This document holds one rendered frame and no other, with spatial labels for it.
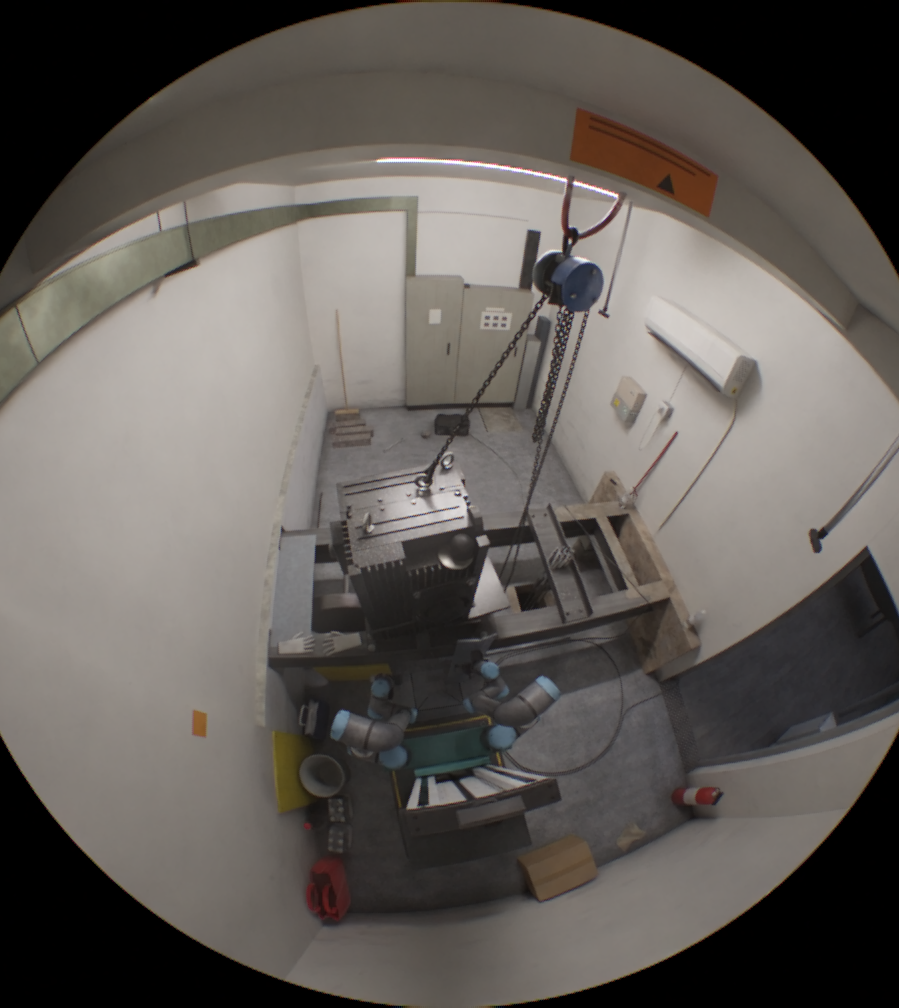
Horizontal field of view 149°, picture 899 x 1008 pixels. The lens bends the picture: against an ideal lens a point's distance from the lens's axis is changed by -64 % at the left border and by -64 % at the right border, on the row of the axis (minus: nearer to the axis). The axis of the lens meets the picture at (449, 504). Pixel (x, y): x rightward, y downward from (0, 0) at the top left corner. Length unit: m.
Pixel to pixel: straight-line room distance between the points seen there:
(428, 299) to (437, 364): 0.82
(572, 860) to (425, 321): 4.85
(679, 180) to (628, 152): 0.15
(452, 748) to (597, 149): 2.21
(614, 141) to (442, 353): 3.54
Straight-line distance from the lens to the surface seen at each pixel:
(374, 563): 1.15
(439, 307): 3.89
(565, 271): 0.93
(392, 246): 3.94
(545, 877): 2.65
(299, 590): 2.27
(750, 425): 2.28
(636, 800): 3.10
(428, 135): 0.74
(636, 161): 0.90
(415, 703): 2.60
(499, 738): 1.68
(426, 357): 4.11
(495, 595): 1.91
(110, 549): 1.23
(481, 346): 4.16
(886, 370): 2.00
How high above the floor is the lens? 2.60
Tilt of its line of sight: 50 degrees down
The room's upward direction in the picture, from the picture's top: 5 degrees clockwise
